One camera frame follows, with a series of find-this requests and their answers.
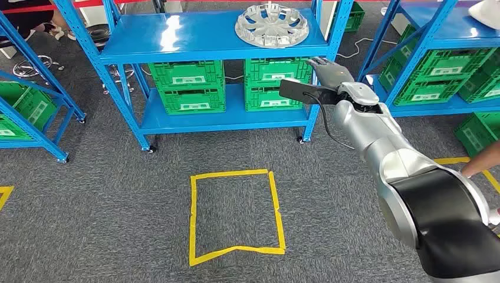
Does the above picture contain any person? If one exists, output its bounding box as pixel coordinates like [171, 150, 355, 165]
[0, 0, 77, 42]

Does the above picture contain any black ribbed round base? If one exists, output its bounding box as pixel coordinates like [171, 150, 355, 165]
[85, 24, 113, 48]

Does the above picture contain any white moulded part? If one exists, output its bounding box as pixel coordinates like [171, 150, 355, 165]
[468, 0, 500, 31]

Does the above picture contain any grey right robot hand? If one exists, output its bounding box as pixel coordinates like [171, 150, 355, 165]
[305, 56, 356, 91]

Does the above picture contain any silver plastic hubcap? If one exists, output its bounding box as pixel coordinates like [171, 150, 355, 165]
[235, 3, 310, 49]

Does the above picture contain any blue metal shelf rack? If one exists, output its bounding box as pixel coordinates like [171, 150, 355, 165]
[52, 0, 354, 153]
[0, 11, 87, 164]
[357, 0, 500, 118]

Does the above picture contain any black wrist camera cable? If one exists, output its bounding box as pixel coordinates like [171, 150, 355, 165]
[302, 91, 356, 151]

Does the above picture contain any chrome chair base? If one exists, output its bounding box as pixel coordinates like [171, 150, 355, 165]
[12, 54, 64, 78]
[100, 64, 136, 96]

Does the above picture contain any person's hand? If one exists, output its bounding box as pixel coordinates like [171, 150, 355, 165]
[460, 160, 487, 179]

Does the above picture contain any red barrier belt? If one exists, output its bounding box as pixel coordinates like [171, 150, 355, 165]
[0, 0, 157, 15]

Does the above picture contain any white floor cable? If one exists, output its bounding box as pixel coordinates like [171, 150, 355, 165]
[337, 37, 399, 60]

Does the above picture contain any wrist camera with black bracket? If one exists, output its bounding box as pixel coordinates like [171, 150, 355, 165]
[278, 78, 341, 106]

